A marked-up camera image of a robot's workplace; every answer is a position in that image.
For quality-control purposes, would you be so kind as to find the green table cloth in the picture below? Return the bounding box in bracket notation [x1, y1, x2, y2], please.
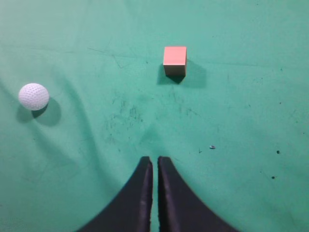
[0, 0, 309, 232]

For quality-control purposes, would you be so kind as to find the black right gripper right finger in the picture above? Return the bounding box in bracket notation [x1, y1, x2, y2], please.
[158, 156, 237, 232]

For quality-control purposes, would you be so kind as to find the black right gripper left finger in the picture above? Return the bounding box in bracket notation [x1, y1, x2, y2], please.
[78, 157, 153, 232]

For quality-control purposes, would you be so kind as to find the white golf ball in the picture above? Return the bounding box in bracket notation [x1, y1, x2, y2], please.
[18, 83, 50, 111]

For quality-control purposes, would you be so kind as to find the pink cube block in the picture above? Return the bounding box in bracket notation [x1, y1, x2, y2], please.
[163, 46, 187, 77]

